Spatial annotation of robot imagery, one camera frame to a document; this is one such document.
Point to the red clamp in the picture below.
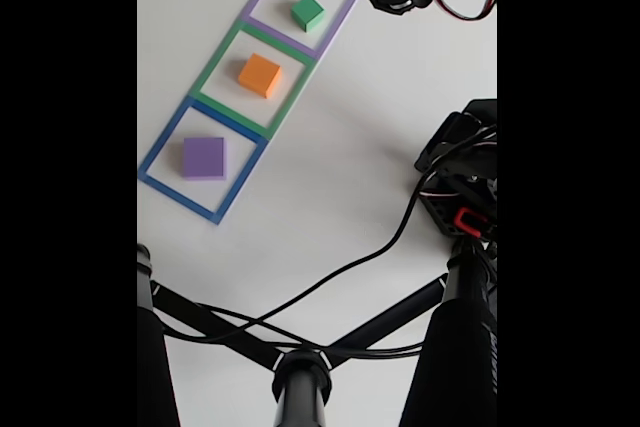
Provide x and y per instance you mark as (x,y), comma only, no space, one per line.
(465,221)

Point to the black tripod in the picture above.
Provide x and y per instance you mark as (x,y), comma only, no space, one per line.
(300,387)

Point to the blue square frame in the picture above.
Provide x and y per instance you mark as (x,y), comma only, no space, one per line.
(165,144)

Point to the large purple block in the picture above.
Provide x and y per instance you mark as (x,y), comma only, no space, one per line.
(202,157)

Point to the green square frame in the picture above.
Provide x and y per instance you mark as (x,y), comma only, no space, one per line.
(215,67)

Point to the purple square frame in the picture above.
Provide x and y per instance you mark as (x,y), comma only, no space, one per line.
(260,3)

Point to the orange block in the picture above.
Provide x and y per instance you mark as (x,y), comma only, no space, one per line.
(257,72)

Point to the green block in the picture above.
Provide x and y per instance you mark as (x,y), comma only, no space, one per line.
(305,9)

